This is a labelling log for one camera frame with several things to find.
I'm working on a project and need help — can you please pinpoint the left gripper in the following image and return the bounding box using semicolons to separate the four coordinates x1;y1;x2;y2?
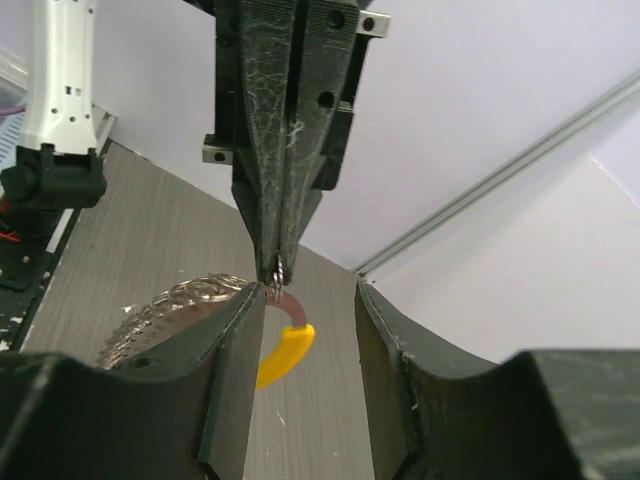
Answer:
194;1;391;284

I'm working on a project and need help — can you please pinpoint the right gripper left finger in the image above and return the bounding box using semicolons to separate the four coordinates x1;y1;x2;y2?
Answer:
1;283;264;479

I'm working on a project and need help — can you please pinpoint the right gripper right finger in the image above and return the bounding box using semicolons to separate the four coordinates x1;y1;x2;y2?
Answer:
355;282;639;479

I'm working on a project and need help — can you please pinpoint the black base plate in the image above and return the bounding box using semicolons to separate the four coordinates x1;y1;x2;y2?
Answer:
1;209;81;352

